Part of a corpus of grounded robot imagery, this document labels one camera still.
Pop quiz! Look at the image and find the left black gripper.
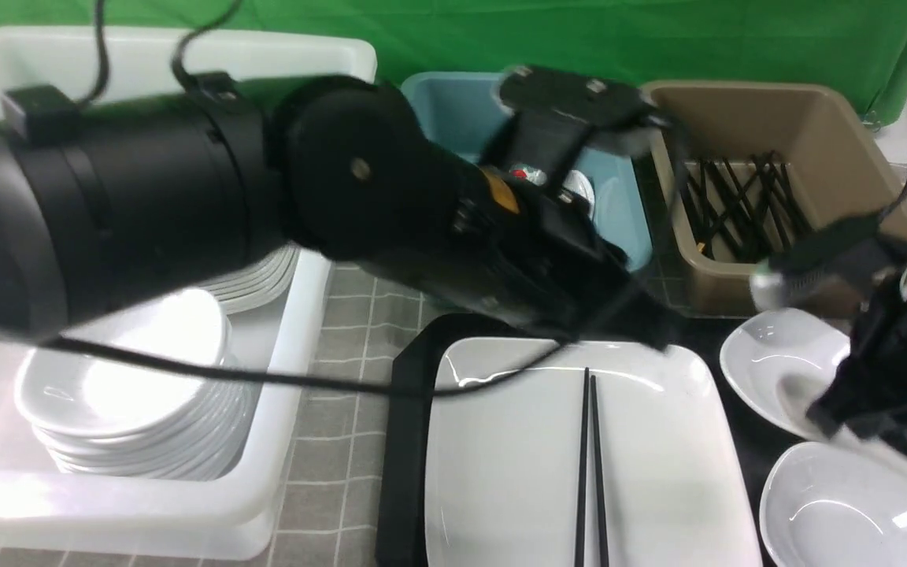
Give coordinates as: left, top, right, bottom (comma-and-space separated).
390, 165, 678, 350

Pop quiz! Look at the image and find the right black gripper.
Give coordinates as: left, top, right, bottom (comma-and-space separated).
817, 266, 907, 439

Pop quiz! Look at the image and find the small white dish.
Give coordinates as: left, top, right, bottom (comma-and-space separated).
758, 442, 907, 566
720, 309, 850, 440

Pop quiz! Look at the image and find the large white rice plate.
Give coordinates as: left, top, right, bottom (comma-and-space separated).
424, 341, 762, 566

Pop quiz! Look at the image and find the black chopstick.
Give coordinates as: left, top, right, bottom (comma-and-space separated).
589, 373, 609, 566
573, 369, 591, 567

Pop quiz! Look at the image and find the white ceramic soup spoon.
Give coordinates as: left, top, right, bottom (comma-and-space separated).
776, 373, 907, 480

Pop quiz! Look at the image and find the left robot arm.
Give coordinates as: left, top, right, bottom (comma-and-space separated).
0, 68, 683, 349

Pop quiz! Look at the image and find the pile of white spoons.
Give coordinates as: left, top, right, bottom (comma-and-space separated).
509, 164, 595, 222

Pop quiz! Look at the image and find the teal plastic bin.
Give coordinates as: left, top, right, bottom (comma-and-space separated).
401, 72, 653, 272

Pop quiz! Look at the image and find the black serving tray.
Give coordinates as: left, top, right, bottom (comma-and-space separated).
376, 313, 907, 567

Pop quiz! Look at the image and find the brown plastic bin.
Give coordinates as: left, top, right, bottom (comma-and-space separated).
642, 80, 907, 318

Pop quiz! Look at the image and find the pile of black chopsticks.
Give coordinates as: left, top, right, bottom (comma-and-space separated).
683, 150, 814, 263

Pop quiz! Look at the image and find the stack of white square plates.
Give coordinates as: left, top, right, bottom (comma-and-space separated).
198, 246, 300, 315

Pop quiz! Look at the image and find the grey checkered tablecloth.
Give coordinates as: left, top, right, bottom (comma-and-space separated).
0, 150, 907, 567

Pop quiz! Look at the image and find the stack of white small bowls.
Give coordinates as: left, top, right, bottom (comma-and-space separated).
13, 288, 260, 482

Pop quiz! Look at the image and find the large white plastic bin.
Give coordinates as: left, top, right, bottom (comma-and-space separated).
0, 26, 377, 566

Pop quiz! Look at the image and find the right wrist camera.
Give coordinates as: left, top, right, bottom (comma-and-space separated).
749, 212, 907, 311

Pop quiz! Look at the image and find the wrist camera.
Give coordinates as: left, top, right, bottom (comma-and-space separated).
478, 65, 678, 191
749, 212, 907, 311

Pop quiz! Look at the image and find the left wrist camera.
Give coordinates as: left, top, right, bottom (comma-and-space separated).
478, 65, 678, 191

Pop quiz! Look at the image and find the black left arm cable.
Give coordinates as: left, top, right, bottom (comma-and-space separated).
0, 0, 659, 398

